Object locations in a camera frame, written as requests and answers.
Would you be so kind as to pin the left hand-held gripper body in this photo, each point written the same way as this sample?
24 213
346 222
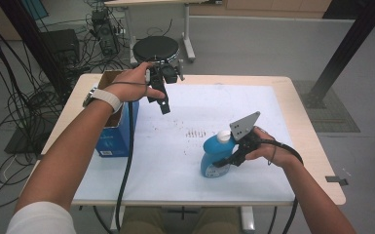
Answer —
162 74

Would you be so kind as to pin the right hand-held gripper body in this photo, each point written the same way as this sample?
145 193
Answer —
245 126

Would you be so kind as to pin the blue bottle with white cap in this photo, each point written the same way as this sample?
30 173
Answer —
215 150

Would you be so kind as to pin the blue cardboard box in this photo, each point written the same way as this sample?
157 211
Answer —
115 143

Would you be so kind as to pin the person's left hand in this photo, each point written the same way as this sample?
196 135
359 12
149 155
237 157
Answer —
128 87

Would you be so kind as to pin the person's right hand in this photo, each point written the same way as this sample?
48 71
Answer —
272 154

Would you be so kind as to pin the black round stool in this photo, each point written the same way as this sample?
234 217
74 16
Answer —
156 47

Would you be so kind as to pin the white wristwatch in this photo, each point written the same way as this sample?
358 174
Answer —
107 97

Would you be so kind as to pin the white background desk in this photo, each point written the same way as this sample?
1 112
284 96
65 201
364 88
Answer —
188 32

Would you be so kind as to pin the white table mat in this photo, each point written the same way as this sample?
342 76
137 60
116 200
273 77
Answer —
175 182

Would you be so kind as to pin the person's right leg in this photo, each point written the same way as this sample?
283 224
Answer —
212 222

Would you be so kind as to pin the person's leg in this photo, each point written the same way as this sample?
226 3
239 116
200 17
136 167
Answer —
141 222
212 222

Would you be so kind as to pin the grey computer tower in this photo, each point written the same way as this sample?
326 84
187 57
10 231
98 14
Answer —
105 32

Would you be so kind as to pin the light wooden table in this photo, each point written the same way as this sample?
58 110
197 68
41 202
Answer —
318 156

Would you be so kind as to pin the black floor tape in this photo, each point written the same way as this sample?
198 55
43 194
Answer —
336 179

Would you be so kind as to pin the person's left leg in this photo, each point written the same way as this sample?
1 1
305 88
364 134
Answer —
141 222

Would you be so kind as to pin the black box device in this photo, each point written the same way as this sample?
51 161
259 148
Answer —
60 45

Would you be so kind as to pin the wooden cabinet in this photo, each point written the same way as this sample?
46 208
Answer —
259 8

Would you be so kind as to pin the teal panel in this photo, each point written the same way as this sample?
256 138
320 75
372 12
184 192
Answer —
34 8

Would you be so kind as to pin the white shirt sleeve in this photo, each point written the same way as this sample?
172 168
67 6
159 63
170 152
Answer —
42 219

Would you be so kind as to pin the thick black slanted post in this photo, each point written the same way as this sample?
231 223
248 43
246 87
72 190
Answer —
354 39

